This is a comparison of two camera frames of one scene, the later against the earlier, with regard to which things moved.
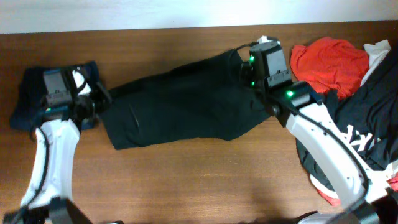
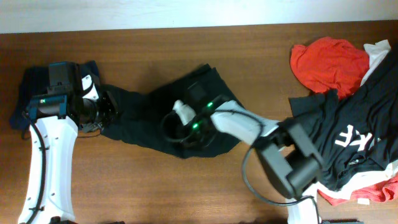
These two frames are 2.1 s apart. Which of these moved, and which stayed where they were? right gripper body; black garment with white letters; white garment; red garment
Moved: right gripper body
Stayed: red garment; white garment; black garment with white letters
